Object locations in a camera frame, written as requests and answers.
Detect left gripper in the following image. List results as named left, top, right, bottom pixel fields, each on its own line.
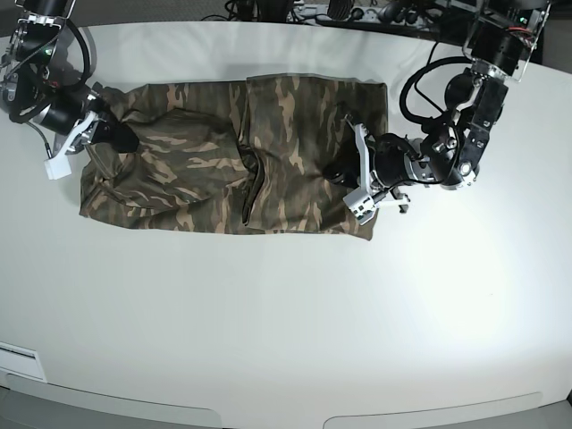
left=323, top=114, right=423, bottom=214

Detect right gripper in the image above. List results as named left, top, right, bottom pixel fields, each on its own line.
left=42, top=91, right=139, bottom=164

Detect camouflage T-shirt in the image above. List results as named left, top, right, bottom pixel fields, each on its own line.
left=80, top=74, right=388, bottom=240

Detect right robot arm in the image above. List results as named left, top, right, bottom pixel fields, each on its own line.
left=1, top=1, right=139, bottom=161

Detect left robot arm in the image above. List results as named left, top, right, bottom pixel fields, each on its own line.
left=324, top=1, right=551, bottom=224

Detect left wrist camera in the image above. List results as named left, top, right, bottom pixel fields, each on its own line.
left=343, top=189, right=377, bottom=225

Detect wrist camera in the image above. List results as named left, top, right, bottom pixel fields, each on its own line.
left=343, top=189, right=377, bottom=225
left=44, top=156, right=72, bottom=181

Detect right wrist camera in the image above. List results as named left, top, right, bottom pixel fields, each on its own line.
left=44, top=156, right=72, bottom=181

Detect power strips and cables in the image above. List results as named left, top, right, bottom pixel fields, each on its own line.
left=200, top=0, right=488, bottom=46

